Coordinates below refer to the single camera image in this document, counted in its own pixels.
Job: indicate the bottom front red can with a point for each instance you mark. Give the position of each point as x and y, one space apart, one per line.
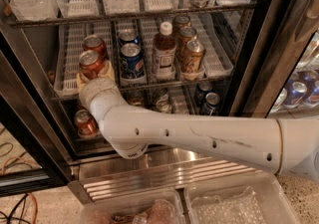
86 124

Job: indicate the bottom rear silver can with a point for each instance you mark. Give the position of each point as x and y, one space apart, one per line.
158 94

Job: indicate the steel fridge bottom grille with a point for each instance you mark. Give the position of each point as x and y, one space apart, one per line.
109 176

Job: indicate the right clear plastic bin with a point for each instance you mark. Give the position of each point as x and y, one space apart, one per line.
249 198

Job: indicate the bottom front blue can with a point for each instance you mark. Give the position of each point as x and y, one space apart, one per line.
210 104

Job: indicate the bottom front silver can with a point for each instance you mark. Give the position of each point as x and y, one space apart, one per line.
164 106

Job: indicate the red coke can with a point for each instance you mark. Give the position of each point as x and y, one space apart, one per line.
95 43
92 64

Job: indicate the bottom rear gold can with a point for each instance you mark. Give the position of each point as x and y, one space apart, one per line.
136 98

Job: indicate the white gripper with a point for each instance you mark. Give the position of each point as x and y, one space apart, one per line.
97 88

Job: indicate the top wire shelf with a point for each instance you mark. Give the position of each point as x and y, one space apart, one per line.
12 21

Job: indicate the rear blue pepsi can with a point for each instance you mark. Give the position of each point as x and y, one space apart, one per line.
128 36

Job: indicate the silver can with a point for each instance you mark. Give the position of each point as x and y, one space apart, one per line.
158 94
164 106

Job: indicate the front blue pepsi can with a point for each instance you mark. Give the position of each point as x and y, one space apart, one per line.
132 61

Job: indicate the left clear plastic bin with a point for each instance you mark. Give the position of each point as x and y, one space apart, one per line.
152 207

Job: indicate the front gold brown can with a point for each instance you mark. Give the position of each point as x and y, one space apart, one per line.
191 59

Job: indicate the fridge glass door left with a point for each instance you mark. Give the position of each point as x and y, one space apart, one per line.
21 113

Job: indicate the rear gold brown can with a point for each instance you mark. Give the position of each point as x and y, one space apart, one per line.
180 21

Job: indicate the bottom rear blue can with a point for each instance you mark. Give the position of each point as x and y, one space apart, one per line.
202 89

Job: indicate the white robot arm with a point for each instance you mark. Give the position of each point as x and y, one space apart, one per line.
283 146

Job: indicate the tea bottle white cap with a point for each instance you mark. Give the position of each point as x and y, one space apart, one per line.
164 46

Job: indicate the blue pepsi can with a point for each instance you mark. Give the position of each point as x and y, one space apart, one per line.
132 61
128 36

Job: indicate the middle gold brown can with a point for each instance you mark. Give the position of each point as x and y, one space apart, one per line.
184 35

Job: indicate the middle wire shelf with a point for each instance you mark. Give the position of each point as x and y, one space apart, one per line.
72 93

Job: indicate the clear plastic bin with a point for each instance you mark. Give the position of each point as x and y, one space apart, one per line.
152 207
249 198

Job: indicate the wire shelf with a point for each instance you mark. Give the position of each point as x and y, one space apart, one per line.
72 93
12 21

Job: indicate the gold brown can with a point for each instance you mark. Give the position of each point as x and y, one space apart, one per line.
180 21
191 59
184 35

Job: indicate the blue cans neighbouring fridge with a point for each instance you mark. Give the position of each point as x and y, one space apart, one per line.
301 89

